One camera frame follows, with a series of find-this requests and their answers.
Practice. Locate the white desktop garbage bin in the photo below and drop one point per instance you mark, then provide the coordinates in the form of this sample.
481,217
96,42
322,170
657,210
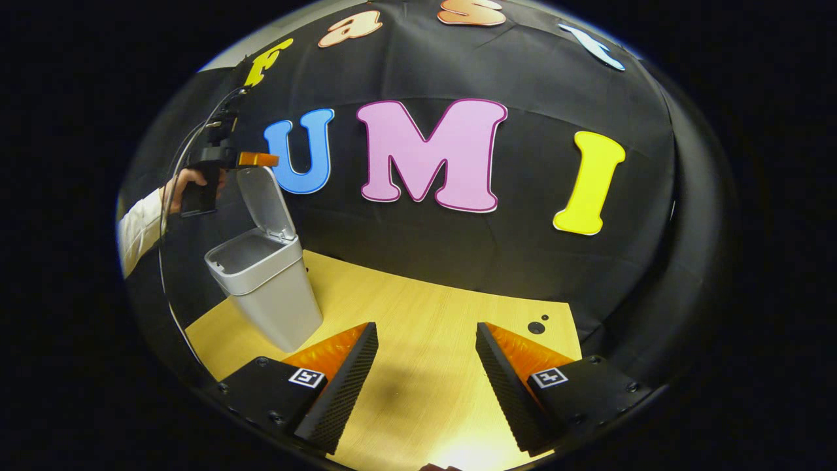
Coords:
274,294

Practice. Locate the black backdrop cloth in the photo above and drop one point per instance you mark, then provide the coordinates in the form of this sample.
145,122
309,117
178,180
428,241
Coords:
523,261

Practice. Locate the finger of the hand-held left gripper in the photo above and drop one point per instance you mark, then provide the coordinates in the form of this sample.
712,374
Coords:
258,159

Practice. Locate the wooden desktop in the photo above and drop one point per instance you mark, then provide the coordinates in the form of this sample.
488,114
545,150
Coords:
418,340

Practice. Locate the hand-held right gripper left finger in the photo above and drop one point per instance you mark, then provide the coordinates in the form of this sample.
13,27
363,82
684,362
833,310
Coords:
346,386

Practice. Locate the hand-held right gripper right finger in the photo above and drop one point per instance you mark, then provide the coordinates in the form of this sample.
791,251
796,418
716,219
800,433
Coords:
510,392

